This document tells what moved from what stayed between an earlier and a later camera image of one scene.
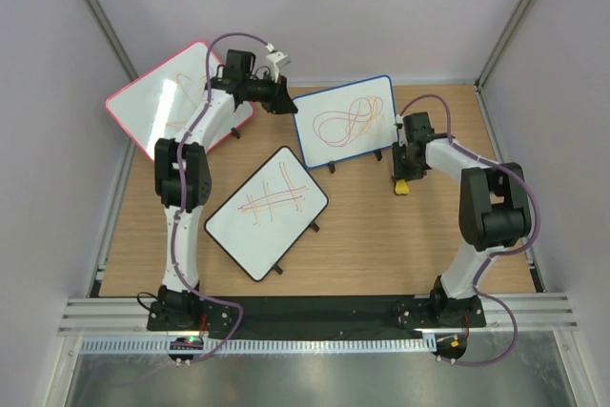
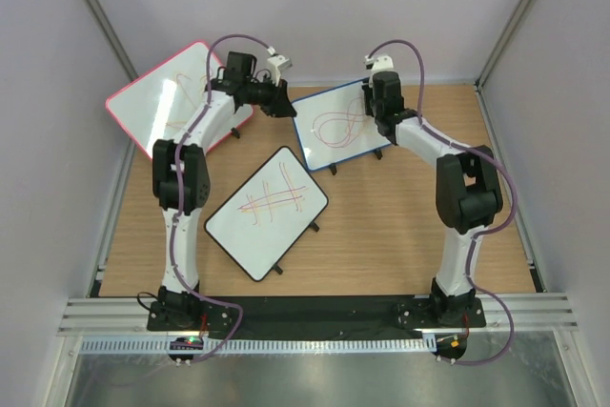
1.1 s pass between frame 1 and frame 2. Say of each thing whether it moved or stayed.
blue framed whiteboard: stayed
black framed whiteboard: stayed
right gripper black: moved
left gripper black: stayed
